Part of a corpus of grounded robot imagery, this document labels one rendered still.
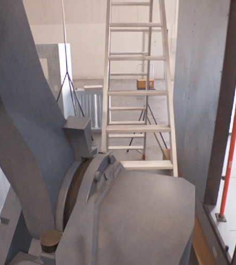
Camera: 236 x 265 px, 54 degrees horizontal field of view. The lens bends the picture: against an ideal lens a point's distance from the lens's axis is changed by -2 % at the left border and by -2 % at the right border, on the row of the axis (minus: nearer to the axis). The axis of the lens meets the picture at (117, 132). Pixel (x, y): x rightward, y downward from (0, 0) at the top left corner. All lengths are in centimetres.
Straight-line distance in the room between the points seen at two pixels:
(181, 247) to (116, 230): 16
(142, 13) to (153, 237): 1094
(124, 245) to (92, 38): 1093
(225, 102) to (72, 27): 1023
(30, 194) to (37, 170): 10
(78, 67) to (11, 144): 1091
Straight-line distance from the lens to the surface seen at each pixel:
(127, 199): 71
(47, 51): 361
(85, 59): 1141
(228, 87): 168
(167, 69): 159
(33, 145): 62
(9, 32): 58
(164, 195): 73
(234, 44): 167
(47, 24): 1184
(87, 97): 437
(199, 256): 193
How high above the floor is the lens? 155
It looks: 21 degrees down
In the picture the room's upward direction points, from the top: straight up
